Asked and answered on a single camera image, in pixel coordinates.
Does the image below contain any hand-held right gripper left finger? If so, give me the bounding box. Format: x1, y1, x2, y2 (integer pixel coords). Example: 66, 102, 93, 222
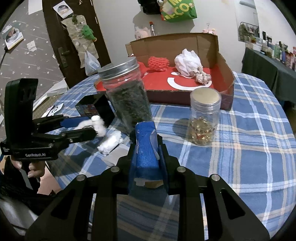
24, 131, 136, 241

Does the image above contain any pale pink plush toy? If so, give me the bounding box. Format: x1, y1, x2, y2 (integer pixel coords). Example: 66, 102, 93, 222
134, 26, 151, 39

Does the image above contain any cream rope knot toy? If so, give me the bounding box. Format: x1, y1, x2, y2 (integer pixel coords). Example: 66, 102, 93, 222
195, 67, 212, 84

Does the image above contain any white cloth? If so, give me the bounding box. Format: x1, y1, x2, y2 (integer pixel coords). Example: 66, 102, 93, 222
97, 131, 123, 155

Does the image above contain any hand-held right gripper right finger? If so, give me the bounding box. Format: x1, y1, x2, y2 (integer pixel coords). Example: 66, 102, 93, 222
158, 136, 271, 241

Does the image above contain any framed photo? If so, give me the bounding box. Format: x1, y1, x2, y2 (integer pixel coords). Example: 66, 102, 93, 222
5, 27, 25, 50

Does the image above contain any blue plaid tablecloth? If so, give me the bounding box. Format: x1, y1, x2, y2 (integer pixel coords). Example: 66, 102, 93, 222
32, 71, 292, 241

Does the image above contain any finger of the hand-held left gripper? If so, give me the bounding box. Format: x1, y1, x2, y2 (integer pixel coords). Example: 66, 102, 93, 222
32, 115, 80, 133
31, 128, 97, 144

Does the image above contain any white plush toy with ribbon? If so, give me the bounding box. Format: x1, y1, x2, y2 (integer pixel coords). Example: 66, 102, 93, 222
74, 115, 107, 138

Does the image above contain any black backpack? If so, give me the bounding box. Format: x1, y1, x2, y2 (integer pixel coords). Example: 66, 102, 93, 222
137, 0, 162, 15

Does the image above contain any green dinosaur plush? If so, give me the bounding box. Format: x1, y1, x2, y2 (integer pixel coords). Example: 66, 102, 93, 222
81, 24, 96, 42

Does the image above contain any floral tin box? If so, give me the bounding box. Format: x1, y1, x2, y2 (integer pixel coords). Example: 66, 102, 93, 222
75, 93, 115, 127

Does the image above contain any row of cosmetic bottles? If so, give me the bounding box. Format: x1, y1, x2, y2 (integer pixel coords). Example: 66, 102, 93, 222
261, 31, 296, 71

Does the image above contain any glass jar with dark leaves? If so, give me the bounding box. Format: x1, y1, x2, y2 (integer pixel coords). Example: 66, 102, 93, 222
97, 56, 153, 136

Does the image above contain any metal door handle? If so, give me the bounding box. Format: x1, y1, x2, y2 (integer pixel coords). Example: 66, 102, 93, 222
57, 47, 70, 68

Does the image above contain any blue foam sleeve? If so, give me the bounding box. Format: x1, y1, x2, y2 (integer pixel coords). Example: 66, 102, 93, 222
128, 121, 162, 195

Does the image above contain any person's left hand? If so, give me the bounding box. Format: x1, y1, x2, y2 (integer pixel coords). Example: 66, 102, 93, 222
11, 160, 46, 178

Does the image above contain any wall mirror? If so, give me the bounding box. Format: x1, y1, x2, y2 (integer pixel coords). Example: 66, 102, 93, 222
236, 0, 261, 50

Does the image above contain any coral foam net sleeve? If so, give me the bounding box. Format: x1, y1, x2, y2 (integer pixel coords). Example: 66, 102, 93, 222
148, 56, 170, 72

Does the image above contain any clear plastic bag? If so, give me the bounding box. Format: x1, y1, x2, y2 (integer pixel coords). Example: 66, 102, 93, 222
84, 50, 101, 76

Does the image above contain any person's left forearm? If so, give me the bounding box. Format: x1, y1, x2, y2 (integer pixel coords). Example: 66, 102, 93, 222
0, 158, 60, 214

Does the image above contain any dark wooden door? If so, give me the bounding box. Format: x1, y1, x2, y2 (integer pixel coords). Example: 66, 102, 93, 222
42, 0, 111, 90

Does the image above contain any small jar with gold lid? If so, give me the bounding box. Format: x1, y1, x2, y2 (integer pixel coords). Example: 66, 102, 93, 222
188, 88, 222, 146

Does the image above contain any white plastic bag ball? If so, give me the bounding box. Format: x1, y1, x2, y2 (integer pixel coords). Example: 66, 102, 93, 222
174, 49, 204, 78

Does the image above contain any cardboard box with red inside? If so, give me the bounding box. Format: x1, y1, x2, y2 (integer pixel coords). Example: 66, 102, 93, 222
94, 32, 236, 111

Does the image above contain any beige hanging organizer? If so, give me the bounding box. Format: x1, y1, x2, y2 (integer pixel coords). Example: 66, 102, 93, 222
60, 14, 99, 69

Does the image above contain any white card with circle logo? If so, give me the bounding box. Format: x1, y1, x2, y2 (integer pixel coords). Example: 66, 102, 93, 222
43, 103, 64, 117

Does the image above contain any table with dark green cloth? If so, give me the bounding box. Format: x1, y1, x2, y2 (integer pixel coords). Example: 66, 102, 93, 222
242, 47, 296, 107

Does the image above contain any pink animal plush keychain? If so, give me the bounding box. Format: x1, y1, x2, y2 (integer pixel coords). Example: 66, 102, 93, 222
202, 23, 217, 35

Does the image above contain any round portrait photo print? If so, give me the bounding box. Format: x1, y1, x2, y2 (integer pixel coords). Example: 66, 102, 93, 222
53, 0, 72, 18

